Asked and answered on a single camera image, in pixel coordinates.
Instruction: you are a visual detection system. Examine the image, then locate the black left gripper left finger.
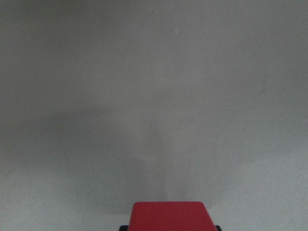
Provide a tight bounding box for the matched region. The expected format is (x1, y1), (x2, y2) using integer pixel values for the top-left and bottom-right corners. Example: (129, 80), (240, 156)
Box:
(119, 225), (128, 231)

